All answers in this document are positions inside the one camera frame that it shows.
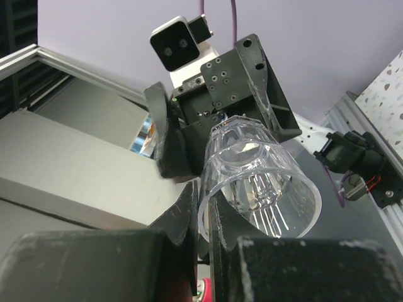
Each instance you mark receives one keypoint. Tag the aluminium mounting rail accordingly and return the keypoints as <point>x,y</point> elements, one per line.
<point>386,195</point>

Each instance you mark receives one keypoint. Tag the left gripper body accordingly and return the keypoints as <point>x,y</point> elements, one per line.
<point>215,88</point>

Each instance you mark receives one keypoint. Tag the clear glass cup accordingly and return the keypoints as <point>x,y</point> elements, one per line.
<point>259,179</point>

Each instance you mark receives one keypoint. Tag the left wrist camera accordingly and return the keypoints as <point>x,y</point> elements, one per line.
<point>182,47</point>

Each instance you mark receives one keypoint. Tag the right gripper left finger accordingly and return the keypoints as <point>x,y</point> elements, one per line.
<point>156,263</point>

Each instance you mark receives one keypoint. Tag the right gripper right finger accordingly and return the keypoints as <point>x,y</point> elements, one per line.
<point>247,265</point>

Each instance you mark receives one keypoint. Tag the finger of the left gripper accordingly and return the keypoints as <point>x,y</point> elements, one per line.
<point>275,112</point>
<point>169,153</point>

